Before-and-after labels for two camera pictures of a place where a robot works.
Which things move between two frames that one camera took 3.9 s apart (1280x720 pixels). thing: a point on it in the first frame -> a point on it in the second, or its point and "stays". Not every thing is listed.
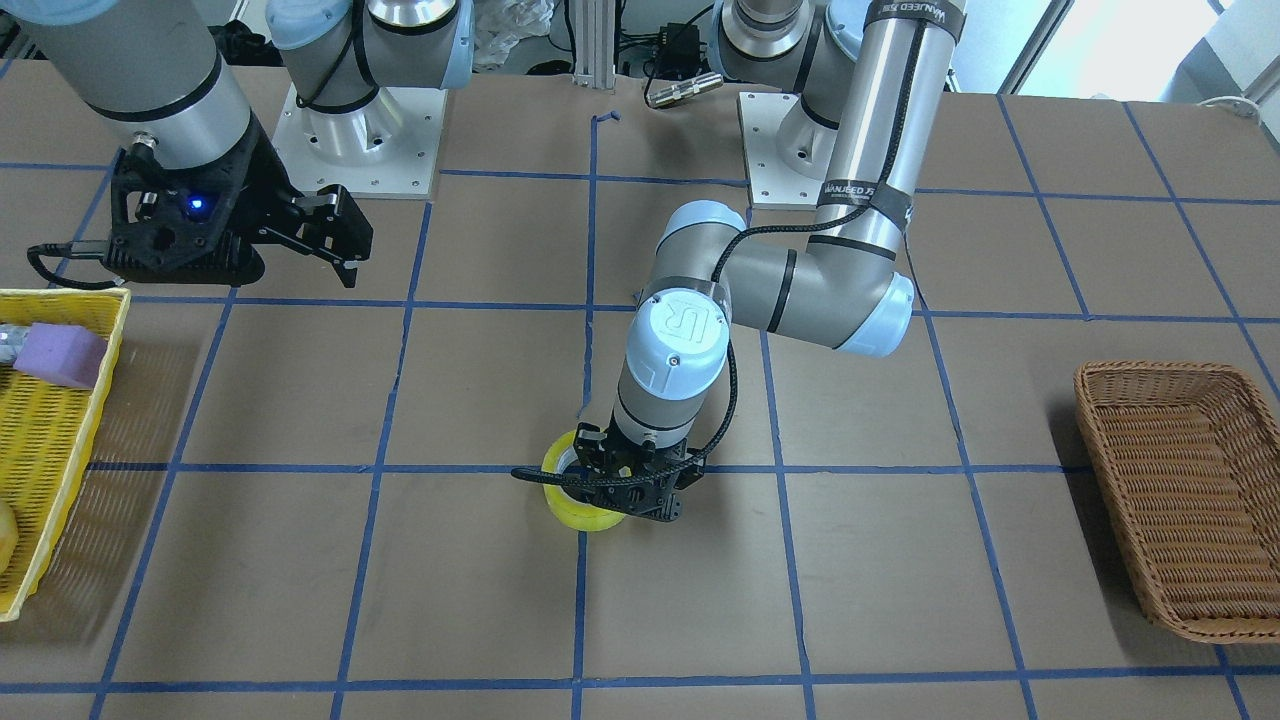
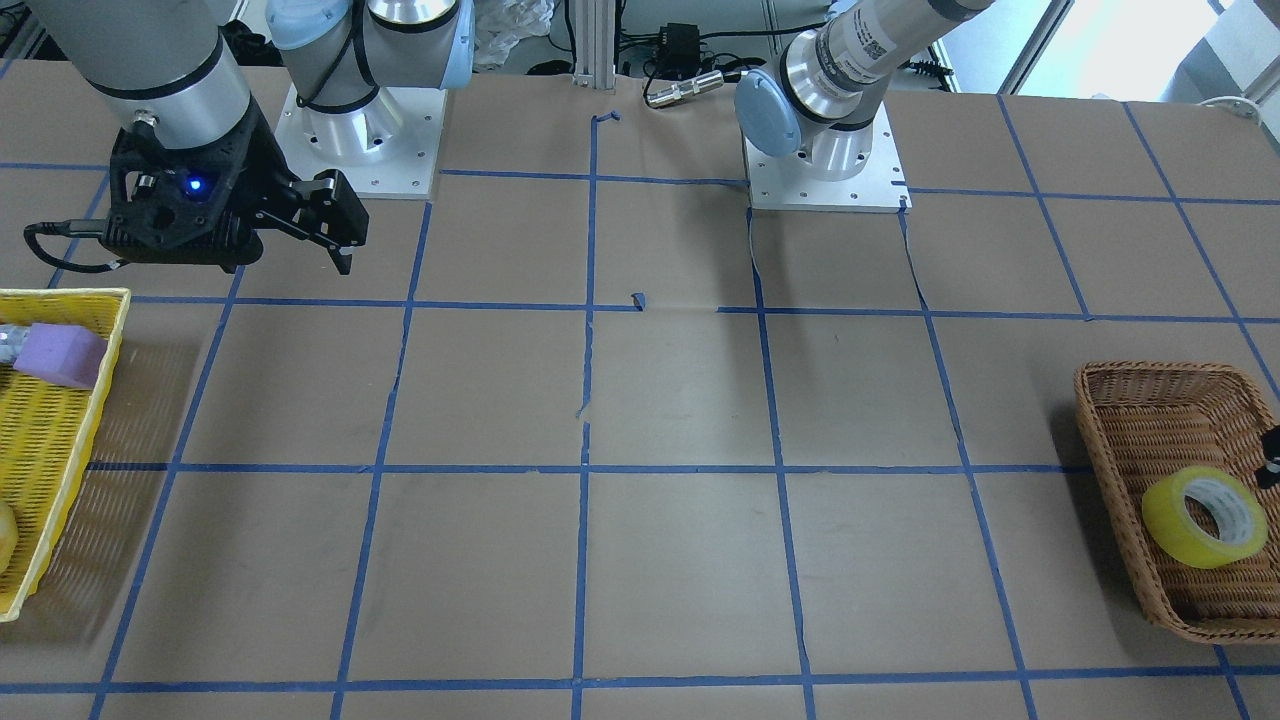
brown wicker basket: (1188, 454) stays
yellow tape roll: (571, 512) -> (1234, 505)
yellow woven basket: (45, 425) stays
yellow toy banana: (8, 535) stays
